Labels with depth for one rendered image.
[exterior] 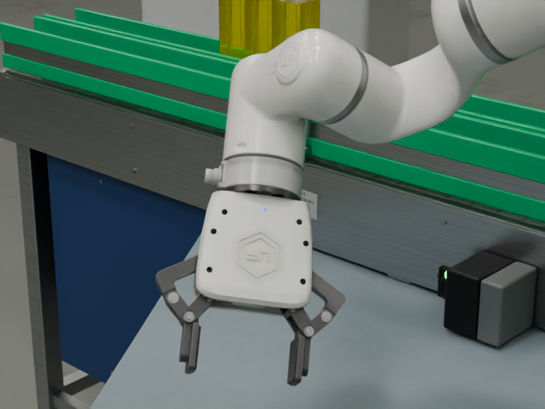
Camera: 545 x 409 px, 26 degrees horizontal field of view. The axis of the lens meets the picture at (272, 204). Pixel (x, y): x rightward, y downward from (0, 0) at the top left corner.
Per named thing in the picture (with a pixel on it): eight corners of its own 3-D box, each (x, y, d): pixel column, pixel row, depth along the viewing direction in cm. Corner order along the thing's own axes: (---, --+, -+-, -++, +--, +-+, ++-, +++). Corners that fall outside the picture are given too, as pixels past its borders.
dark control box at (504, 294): (533, 329, 145) (538, 266, 142) (497, 352, 140) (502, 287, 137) (476, 309, 150) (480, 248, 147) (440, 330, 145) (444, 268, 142)
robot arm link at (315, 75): (393, 49, 106) (323, 8, 99) (386, 160, 103) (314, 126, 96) (271, 83, 116) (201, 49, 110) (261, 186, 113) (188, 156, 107)
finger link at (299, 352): (299, 304, 103) (293, 381, 101) (335, 309, 104) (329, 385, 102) (293, 312, 106) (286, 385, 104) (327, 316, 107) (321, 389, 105)
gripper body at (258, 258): (210, 168, 103) (196, 293, 100) (323, 184, 105) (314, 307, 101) (200, 192, 110) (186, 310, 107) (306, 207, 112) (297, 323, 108)
